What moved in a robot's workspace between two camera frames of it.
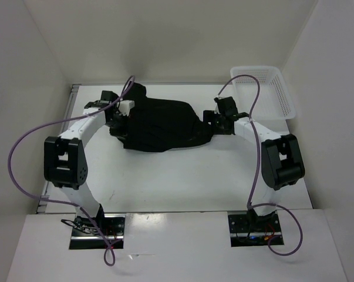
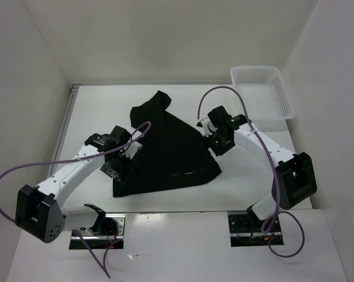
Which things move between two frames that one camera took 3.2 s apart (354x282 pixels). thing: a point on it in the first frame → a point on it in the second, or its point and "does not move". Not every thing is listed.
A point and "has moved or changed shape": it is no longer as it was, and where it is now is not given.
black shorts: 158,125 has moved or changed shape
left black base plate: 86,235 does not move
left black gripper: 122,133 → 120,173
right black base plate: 252,230 does not move
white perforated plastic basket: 274,101 does not move
